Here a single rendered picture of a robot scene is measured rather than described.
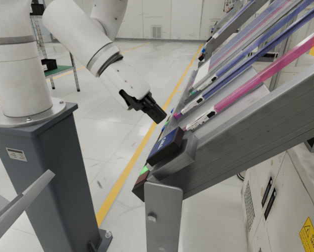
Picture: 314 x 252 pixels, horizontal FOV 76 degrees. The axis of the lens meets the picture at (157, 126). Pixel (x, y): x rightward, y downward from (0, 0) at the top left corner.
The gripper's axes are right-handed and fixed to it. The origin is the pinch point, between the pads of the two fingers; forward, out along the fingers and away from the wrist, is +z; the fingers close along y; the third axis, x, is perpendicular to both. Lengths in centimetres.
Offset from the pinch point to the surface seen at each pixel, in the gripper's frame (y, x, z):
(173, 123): 3.8, 3.0, 3.5
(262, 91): 15.4, 20.7, 4.8
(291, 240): 5.3, 4.5, 45.1
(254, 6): -122, 49, 6
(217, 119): 14.4, 13.5, 4.8
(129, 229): -18, -65, 37
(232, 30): -123, 30, 7
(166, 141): 22.4, 9.0, 0.3
